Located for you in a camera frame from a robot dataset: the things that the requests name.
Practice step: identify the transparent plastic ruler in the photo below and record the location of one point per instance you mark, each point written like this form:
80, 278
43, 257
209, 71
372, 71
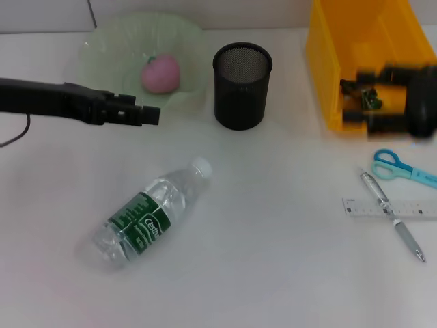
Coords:
362, 206

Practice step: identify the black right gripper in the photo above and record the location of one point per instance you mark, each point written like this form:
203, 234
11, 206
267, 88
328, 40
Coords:
423, 102

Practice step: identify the clear green-label water bottle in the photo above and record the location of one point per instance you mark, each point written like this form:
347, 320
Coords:
147, 212

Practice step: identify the clear grey ballpoint pen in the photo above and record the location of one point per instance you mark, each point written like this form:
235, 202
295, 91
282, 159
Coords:
403, 232

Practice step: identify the yellow plastic bin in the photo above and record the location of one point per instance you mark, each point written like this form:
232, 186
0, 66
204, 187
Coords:
327, 51

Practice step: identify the pink toy peach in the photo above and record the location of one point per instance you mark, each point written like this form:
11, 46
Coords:
160, 75

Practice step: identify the blue and teal scissors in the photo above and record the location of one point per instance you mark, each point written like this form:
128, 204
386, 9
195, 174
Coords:
409, 171

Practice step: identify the green plastic wrapper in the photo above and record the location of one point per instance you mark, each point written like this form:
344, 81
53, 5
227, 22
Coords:
368, 97

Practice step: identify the black mesh pen holder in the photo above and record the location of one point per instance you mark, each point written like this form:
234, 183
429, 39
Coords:
239, 99

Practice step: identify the pale green fruit plate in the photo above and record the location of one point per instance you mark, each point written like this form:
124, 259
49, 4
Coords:
112, 51

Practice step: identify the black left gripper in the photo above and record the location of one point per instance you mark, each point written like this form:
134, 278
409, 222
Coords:
51, 99

